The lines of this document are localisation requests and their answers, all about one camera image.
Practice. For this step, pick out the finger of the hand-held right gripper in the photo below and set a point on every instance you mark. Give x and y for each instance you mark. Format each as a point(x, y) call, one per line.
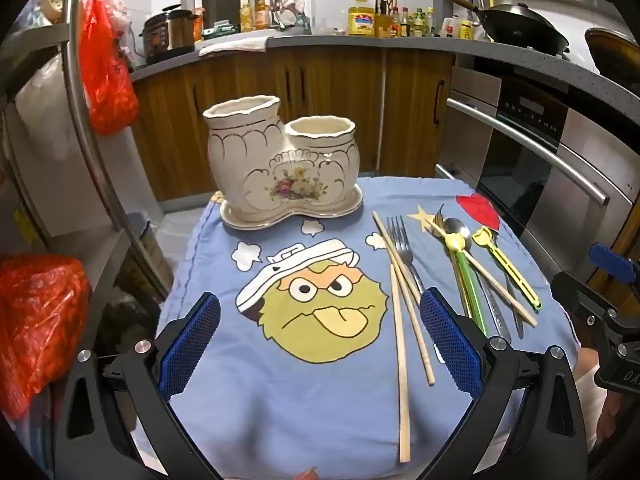
point(580, 295)
point(607, 261)

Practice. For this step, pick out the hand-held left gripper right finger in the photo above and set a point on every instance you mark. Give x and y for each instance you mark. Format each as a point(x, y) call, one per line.
point(447, 340)

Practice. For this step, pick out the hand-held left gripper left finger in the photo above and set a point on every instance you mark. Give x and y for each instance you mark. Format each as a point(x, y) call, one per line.
point(192, 340)

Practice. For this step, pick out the wooden chopstick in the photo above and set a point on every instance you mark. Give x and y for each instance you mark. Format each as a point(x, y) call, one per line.
point(398, 360)
point(500, 291)
point(419, 347)

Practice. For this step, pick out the yellow plastic fork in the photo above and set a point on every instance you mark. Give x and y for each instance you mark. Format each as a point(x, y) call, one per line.
point(515, 275)

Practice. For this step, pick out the cream floral ceramic utensil holder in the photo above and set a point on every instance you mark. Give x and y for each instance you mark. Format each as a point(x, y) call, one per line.
point(280, 160)

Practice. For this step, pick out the person's right forearm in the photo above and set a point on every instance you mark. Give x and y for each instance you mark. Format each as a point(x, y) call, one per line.
point(586, 400)

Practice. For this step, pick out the person's right hand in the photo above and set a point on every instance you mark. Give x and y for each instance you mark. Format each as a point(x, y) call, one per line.
point(610, 415)

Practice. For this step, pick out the slim metal utensil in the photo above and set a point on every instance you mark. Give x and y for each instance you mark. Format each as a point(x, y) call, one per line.
point(515, 310)

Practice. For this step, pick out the trash bin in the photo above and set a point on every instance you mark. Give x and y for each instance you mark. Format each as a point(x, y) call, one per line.
point(147, 255)

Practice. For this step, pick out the metal fork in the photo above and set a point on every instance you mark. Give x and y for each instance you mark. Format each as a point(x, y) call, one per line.
point(400, 245)

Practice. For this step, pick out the metal spoon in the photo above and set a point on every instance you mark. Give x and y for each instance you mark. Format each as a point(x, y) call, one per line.
point(457, 227)

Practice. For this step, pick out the blue cartoon printed cloth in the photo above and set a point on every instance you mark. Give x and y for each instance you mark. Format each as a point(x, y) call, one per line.
point(300, 400)

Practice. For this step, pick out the cream ceramic saucer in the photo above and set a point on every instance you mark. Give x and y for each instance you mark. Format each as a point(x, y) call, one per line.
point(250, 222)

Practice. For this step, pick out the stainless built-in oven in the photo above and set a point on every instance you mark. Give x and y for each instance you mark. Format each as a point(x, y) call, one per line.
point(530, 155)

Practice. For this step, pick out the crumpled red plastic bag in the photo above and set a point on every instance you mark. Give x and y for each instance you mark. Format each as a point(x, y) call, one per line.
point(40, 320)

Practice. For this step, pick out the brown clay pot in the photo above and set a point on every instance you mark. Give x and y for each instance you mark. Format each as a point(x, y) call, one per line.
point(615, 55)

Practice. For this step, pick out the hanging red plastic bag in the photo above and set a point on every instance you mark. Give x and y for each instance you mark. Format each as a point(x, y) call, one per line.
point(107, 85)

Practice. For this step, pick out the yellow jar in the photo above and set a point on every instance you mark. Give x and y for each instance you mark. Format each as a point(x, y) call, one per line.
point(466, 30)

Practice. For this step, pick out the wooden base cabinets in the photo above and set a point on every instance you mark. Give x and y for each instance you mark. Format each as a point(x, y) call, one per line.
point(325, 95)

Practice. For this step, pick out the white plastic jug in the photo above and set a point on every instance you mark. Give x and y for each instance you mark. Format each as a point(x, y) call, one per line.
point(451, 27)

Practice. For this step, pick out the white towel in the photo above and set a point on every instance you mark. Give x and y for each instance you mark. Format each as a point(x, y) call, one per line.
point(232, 45)

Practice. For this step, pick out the row of condiment bottles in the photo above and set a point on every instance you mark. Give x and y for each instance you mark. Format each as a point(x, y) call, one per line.
point(415, 25)

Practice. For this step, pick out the electric pressure cooker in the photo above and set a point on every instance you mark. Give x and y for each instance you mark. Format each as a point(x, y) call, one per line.
point(170, 35)

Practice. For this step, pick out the knife block with knives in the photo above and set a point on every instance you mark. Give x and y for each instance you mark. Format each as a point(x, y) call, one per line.
point(384, 25)

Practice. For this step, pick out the slim yellow oil bottle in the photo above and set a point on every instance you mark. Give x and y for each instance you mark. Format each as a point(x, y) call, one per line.
point(245, 17)

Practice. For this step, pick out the yellow cooking oil jug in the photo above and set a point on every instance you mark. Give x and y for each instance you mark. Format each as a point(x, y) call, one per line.
point(361, 22)

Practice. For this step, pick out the orange oil bottle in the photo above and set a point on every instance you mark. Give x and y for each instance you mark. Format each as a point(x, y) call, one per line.
point(260, 15)

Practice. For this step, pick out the chrome rack tube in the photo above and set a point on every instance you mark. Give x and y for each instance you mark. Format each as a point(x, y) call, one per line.
point(75, 10)

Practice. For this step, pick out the kitchen faucet with cloth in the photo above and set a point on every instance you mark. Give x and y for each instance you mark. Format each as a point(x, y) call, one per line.
point(287, 2)

